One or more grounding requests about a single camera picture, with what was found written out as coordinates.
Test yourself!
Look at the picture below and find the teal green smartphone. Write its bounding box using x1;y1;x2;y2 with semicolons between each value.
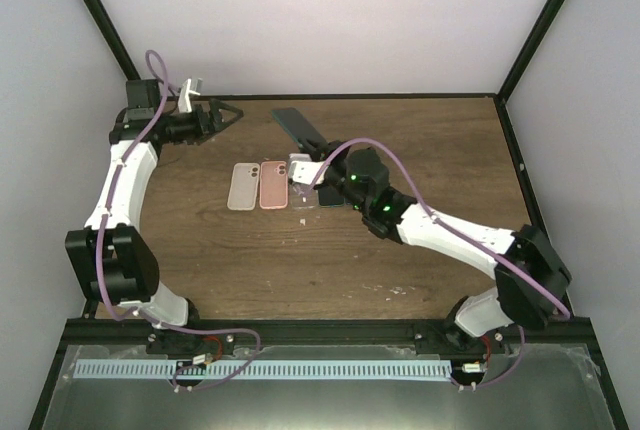
271;107;327;148

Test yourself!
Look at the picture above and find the dark teal smartphone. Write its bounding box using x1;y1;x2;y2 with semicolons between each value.
318;187;345;208

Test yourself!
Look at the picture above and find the blue smartphone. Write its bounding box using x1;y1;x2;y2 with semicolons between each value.
344;196;361;208

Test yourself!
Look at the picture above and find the phone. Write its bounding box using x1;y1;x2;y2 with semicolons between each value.
259;161;288;210
227;163;260;211

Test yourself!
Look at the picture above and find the clear phone case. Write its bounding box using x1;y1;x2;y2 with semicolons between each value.
288;183;319;210

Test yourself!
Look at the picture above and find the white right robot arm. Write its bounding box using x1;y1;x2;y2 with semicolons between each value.
289;137;571;353

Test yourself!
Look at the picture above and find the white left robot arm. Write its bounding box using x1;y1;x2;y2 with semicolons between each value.
65;79;244;354

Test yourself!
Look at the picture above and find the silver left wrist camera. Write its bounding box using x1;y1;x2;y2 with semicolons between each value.
177;78;203;114

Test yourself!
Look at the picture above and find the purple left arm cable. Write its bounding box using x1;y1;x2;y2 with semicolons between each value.
95;49;262;393

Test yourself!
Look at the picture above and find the light blue slotted cable duct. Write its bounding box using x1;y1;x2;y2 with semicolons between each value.
73;359;452;382

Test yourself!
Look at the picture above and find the black aluminium frame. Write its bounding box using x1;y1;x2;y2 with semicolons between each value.
28;0;629;429

